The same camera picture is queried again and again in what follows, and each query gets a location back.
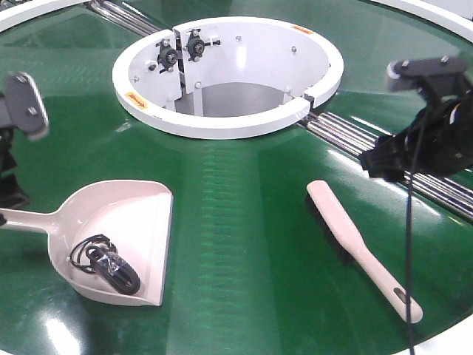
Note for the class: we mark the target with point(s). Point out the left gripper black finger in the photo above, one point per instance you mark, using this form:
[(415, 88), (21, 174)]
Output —
[(22, 107)]

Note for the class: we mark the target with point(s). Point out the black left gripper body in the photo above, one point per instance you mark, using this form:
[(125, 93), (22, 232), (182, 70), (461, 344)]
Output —
[(12, 196)]

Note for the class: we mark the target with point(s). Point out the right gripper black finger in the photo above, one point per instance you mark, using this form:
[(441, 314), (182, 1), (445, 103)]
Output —
[(425, 72)]

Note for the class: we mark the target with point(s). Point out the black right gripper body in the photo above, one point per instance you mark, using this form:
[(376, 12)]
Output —
[(439, 140)]

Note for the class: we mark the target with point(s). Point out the pink plastic dustpan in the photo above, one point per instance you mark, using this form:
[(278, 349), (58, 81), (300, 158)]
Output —
[(134, 214)]

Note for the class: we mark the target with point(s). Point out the pink hand brush black bristles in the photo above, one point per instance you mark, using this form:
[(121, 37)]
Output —
[(349, 238)]

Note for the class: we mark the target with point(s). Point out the chrome roller rods right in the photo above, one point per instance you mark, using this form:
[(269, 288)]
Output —
[(351, 137)]

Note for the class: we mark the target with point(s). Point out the chrome roller rods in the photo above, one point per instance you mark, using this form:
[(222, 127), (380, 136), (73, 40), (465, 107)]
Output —
[(124, 15), (351, 137)]

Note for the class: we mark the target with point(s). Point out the white outer rim right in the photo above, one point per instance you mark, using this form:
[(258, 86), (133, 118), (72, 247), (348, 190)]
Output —
[(448, 20)]

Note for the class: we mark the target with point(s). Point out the white rim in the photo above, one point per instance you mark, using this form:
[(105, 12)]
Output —
[(20, 13), (448, 20)]

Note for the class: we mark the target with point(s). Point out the white outer rim left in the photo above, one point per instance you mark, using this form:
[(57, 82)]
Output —
[(20, 13)]

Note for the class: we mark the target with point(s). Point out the chrome roller rods top left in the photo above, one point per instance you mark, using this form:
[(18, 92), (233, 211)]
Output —
[(124, 15)]

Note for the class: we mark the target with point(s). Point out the black bearing mount left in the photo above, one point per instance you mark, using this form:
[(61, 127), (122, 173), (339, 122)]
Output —
[(167, 56)]

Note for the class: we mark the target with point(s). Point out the black bearing mount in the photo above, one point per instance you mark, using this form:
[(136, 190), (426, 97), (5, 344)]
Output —
[(167, 56), (196, 46)]

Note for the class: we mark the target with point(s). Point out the black bearing mount right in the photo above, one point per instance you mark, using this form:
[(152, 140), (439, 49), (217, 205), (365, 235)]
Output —
[(196, 46)]

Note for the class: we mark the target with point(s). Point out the white central ring housing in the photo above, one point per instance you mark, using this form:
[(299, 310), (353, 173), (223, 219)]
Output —
[(266, 75)]

